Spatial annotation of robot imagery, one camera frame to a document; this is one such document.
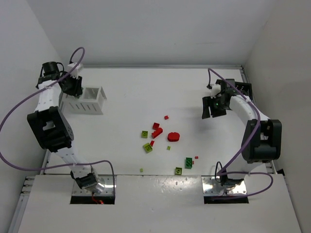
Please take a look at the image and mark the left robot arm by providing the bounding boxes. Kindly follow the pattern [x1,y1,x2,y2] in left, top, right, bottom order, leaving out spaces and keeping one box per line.
[27,62,100,194]

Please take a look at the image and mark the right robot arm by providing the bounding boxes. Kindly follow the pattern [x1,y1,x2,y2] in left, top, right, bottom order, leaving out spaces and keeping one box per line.
[202,79,282,185]

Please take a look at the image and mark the white two-compartment container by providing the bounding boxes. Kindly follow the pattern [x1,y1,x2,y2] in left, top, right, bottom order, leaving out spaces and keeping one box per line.
[61,86,107,115]

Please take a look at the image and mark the black container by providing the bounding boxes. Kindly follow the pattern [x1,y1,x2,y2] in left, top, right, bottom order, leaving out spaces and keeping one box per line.
[227,79,253,100]

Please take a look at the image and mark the red oval lego piece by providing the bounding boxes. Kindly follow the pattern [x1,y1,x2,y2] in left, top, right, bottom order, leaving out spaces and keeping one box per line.
[167,132,180,142]

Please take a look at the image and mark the red long lego brick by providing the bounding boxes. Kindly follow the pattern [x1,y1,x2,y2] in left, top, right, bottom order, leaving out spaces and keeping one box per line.
[151,127,163,138]

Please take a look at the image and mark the green lego brick with red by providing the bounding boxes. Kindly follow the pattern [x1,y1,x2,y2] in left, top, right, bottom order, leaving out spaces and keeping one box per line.
[185,157,193,169]

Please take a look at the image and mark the lime lego brick upper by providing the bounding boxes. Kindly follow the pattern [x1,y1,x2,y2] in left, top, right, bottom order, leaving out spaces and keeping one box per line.
[141,131,148,138]

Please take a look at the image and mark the lime lego brick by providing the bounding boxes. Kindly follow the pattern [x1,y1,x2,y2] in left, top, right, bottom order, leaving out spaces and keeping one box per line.
[174,167,182,175]
[141,131,148,138]
[143,143,153,153]

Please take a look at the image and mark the lime lego brick front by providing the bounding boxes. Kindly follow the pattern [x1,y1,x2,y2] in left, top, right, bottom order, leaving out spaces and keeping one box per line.
[174,167,182,175]

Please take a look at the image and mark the lime lego brick lower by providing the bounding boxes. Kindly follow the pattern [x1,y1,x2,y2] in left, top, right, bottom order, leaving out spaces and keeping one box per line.
[143,143,153,153]

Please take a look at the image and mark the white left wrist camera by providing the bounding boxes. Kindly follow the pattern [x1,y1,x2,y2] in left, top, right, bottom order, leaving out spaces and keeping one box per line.
[67,63,83,79]

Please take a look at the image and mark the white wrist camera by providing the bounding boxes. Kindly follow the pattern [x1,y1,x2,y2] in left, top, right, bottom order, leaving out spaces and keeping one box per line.
[67,63,83,79]
[210,84,222,99]

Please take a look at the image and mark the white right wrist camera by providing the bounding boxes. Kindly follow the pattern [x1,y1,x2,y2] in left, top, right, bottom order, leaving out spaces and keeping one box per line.
[210,84,222,99]

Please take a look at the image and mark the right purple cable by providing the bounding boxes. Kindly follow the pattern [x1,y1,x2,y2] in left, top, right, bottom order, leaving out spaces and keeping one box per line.
[207,67,274,200]

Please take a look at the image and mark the purple cable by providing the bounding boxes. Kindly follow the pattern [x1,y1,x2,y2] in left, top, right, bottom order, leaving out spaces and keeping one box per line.
[0,47,115,195]
[207,67,274,200]

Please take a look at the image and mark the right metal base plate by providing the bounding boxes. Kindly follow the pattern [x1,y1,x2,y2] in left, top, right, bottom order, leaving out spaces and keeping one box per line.
[201,176,247,197]

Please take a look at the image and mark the metal base plate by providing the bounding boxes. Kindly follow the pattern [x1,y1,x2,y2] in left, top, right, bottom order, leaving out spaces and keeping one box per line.
[71,175,117,197]
[201,176,247,197]

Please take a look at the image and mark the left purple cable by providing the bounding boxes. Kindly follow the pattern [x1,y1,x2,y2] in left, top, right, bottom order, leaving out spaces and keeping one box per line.
[0,47,115,195]

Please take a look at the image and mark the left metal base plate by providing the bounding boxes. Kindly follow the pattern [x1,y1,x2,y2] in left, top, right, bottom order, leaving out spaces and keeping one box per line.
[71,175,117,197]

